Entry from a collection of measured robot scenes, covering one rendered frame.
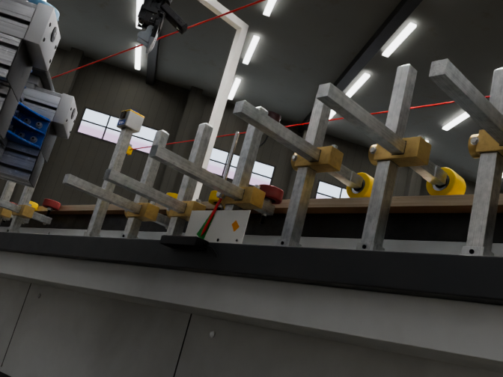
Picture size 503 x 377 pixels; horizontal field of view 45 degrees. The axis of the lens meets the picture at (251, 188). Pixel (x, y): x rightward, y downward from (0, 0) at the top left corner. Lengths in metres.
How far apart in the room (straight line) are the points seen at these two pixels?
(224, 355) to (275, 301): 0.43
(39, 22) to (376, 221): 0.83
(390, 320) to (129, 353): 1.22
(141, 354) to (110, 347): 0.21
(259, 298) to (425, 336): 0.48
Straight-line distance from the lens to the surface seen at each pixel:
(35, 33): 1.36
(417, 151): 1.39
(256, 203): 1.69
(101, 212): 2.36
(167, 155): 1.55
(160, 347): 2.17
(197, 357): 2.00
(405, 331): 1.30
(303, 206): 1.57
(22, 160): 1.79
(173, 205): 1.87
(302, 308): 1.47
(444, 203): 1.52
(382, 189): 1.41
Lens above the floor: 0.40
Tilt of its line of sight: 16 degrees up
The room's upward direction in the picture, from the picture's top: 15 degrees clockwise
